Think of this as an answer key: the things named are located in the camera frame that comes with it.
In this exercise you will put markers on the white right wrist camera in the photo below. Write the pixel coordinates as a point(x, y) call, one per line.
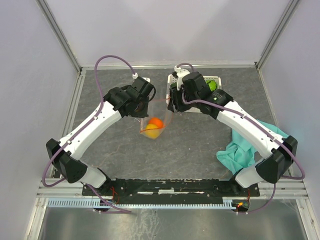
point(178, 75)

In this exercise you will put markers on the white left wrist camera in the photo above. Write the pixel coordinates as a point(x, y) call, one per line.
point(136, 76)

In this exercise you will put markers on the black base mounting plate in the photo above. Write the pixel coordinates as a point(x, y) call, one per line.
point(161, 192)

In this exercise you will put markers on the green toy watermelon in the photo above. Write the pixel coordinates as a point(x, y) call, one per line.
point(212, 85)

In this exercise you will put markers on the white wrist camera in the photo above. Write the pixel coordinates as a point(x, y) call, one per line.
point(136, 76)
point(178, 75)

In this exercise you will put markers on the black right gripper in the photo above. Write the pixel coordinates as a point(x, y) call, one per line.
point(174, 100)

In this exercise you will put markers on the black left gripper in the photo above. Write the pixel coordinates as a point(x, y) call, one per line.
point(143, 113)

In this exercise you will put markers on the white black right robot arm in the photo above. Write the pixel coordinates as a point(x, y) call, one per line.
point(277, 152)

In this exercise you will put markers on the white perforated plastic basket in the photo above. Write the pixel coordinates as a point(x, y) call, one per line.
point(170, 83)

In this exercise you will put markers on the teal cloth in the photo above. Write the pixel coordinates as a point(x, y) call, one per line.
point(238, 154)

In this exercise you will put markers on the toy orange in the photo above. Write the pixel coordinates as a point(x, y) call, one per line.
point(157, 122)

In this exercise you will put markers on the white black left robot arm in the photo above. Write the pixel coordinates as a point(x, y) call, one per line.
point(65, 154)

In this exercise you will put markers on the yellow toy lemon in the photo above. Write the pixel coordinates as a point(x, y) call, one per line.
point(152, 131)

